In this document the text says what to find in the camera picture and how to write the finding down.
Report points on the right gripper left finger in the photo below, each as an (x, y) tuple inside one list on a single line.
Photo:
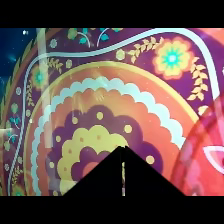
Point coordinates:
[(103, 176)]

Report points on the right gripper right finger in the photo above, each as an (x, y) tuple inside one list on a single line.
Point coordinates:
[(146, 176)]

